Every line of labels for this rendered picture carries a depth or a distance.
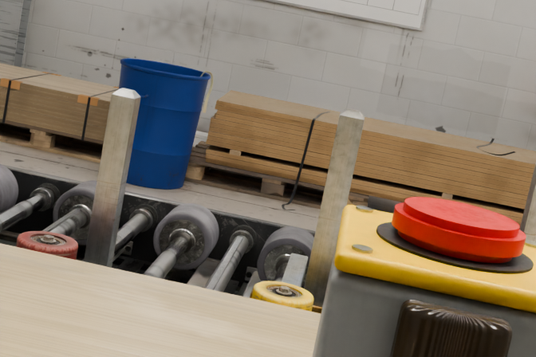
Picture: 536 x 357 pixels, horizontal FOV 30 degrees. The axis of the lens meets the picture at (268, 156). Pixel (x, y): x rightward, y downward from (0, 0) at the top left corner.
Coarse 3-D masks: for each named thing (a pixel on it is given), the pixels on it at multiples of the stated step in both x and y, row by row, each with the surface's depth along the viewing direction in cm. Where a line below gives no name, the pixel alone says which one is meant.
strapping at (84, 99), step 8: (8, 80) 634; (16, 80) 636; (8, 88) 634; (16, 88) 634; (8, 96) 635; (80, 96) 629; (88, 96) 628; (88, 104) 629; (96, 104) 628; (88, 112) 629
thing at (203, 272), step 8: (128, 248) 198; (208, 264) 194; (216, 264) 195; (200, 272) 188; (208, 272) 189; (248, 272) 196; (256, 272) 195; (192, 280) 182; (200, 280) 183; (248, 280) 197; (256, 280) 190; (248, 288) 184; (248, 296) 179
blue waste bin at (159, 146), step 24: (120, 72) 595; (144, 72) 577; (168, 72) 627; (192, 72) 623; (144, 96) 575; (168, 96) 579; (192, 96) 587; (144, 120) 582; (168, 120) 583; (192, 120) 594; (144, 144) 585; (168, 144) 587; (192, 144) 607; (144, 168) 587; (168, 168) 592
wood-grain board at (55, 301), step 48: (0, 288) 112; (48, 288) 116; (96, 288) 119; (144, 288) 122; (192, 288) 126; (0, 336) 99; (48, 336) 101; (96, 336) 104; (144, 336) 107; (192, 336) 109; (240, 336) 112; (288, 336) 115
